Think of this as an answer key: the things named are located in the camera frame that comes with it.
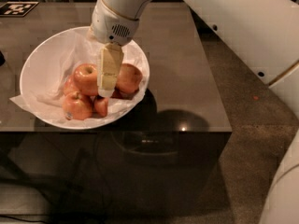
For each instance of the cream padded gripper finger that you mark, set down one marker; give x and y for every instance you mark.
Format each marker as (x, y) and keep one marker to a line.
(108, 65)

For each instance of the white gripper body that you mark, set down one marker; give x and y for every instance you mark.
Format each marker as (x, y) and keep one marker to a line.
(109, 26)

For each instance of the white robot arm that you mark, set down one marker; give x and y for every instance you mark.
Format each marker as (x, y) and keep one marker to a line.
(262, 33)

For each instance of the right red apple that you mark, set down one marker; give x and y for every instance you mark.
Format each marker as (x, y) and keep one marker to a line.
(129, 78)

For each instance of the top centre red apple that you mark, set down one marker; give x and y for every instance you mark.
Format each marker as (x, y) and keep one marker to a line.
(85, 78)

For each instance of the front centre red apple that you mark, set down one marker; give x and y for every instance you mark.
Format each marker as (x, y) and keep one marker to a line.
(100, 105)

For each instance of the left hidden red apple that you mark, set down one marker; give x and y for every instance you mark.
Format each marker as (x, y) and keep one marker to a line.
(70, 86)

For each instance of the white bowl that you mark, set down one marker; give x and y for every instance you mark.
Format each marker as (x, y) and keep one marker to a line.
(43, 66)

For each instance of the front left stickered apple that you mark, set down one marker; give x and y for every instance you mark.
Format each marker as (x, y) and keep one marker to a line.
(77, 106)

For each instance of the white tissue paper liner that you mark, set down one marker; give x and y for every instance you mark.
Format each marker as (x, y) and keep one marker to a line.
(56, 59)

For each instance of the black white fiducial marker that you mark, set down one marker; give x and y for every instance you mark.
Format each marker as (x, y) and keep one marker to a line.
(16, 9)

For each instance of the dark object at left edge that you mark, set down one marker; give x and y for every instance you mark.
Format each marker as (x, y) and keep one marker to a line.
(2, 58)

